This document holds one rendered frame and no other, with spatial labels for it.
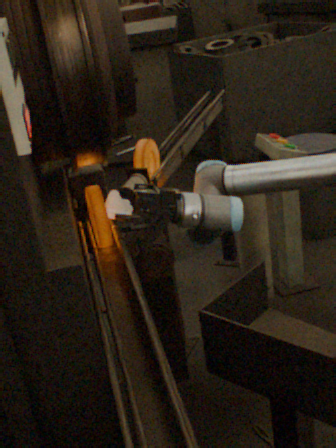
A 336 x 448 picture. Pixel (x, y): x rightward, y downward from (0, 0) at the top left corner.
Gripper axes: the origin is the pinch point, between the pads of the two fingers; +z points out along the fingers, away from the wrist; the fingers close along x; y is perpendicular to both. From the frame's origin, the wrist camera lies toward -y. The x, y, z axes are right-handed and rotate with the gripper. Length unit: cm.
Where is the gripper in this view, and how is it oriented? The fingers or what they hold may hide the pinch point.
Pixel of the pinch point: (98, 212)
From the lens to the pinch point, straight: 147.9
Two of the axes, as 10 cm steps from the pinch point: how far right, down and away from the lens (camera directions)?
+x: 2.1, 3.7, -9.1
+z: -9.6, -0.7, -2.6
